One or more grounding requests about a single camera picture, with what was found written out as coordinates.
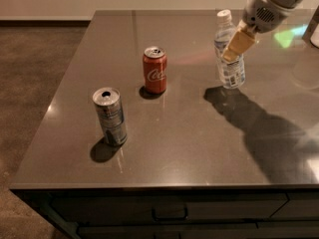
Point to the blue label plastic water bottle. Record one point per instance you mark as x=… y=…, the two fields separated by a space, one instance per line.
x=230 y=67

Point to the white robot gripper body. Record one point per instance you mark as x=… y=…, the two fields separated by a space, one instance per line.
x=260 y=13

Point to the red cola can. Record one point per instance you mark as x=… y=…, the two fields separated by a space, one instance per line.
x=154 y=62

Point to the silver blue energy drink can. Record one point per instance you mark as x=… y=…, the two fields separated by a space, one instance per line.
x=108 y=105

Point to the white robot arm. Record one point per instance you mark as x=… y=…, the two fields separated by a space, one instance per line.
x=258 y=17

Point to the dark cabinet drawer with handle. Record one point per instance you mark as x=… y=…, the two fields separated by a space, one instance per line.
x=102 y=211

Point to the dark lower cabinet drawer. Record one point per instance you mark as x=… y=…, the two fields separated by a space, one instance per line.
x=259 y=230

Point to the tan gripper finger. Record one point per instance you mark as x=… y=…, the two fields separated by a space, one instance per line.
x=242 y=39

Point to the dark right cabinet drawer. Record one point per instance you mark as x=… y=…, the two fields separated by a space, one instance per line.
x=299 y=206

